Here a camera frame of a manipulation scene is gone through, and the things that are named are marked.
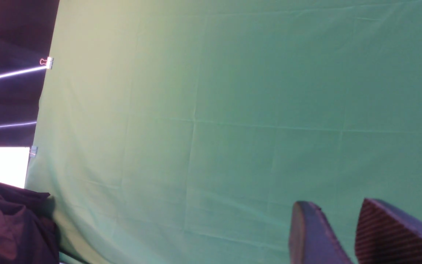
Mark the upper binder clip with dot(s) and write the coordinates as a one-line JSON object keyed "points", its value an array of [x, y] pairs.
{"points": [[47, 63]]}

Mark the black garment pile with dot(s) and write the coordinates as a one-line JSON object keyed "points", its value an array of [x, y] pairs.
{"points": [[26, 236]]}

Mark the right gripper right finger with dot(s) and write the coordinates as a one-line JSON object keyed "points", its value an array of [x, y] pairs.
{"points": [[386, 234]]}

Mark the binder clip on backdrop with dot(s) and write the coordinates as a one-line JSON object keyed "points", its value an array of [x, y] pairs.
{"points": [[33, 151]]}

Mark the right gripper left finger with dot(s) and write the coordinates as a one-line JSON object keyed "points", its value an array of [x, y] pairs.
{"points": [[312, 239]]}

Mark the green backdrop cloth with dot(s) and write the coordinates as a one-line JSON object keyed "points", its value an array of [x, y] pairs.
{"points": [[182, 131]]}

